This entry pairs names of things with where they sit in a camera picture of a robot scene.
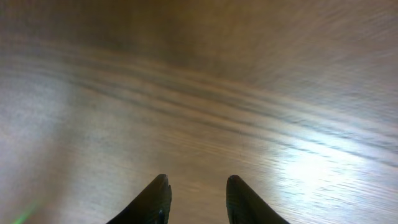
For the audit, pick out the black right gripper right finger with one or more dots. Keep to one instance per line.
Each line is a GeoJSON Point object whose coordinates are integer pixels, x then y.
{"type": "Point", "coordinates": [245, 206]}

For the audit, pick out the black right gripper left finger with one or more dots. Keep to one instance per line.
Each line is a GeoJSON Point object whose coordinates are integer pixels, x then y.
{"type": "Point", "coordinates": [150, 206]}

